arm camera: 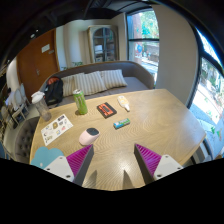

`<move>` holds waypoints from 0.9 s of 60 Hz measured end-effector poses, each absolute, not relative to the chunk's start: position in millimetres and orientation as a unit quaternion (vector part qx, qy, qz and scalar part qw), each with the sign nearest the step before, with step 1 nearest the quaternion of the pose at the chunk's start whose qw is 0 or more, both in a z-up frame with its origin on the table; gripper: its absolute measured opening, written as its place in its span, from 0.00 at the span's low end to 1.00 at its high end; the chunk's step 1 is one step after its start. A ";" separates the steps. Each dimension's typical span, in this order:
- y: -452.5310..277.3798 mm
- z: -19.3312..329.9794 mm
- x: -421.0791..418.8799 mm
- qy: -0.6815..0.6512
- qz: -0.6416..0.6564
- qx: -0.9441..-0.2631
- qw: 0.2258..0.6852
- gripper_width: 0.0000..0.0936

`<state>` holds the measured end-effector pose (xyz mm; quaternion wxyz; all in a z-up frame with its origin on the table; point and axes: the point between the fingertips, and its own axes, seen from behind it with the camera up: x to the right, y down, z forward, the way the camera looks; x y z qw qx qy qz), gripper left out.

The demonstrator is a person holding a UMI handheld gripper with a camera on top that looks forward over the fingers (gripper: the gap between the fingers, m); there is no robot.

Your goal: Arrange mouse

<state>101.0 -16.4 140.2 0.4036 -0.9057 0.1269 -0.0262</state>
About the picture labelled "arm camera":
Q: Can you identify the light blue cloud mat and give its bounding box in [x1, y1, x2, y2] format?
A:
[31, 147, 63, 169]

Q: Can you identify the wooden glass cabinet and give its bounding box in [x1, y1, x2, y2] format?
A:
[87, 25, 119, 63]

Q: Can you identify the white sticker sheet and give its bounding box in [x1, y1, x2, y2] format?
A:
[41, 114, 73, 146]

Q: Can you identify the striped pillow left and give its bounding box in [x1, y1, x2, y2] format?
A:
[62, 76, 75, 97]

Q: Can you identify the green drink can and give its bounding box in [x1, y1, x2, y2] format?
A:
[73, 89, 88, 115]

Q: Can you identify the brown wooden door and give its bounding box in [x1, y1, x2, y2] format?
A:
[17, 30, 59, 99]

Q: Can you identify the black orange box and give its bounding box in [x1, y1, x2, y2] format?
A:
[97, 102, 117, 119]

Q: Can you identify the striped pillow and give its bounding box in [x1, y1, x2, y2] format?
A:
[62, 76, 75, 97]
[74, 71, 107, 95]
[100, 69, 127, 89]

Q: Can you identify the clear shaker bottle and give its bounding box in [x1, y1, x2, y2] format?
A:
[32, 91, 51, 121]

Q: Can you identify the grey sofa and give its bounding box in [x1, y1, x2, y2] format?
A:
[47, 61, 154, 107]

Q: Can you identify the green candy pack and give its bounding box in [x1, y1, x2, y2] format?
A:
[113, 118, 130, 130]

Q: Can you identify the grey tufted chair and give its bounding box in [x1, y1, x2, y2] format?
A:
[15, 117, 39, 164]

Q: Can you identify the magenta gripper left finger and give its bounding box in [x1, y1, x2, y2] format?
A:
[43, 144, 95, 187]

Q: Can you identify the striped pillow middle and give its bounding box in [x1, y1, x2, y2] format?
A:
[74, 71, 107, 95]

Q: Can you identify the black backpack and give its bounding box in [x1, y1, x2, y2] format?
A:
[44, 77, 63, 106]

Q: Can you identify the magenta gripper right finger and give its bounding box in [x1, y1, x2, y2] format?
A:
[133, 143, 184, 185]

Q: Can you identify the striped pillow right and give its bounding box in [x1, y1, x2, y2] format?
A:
[100, 69, 127, 89]

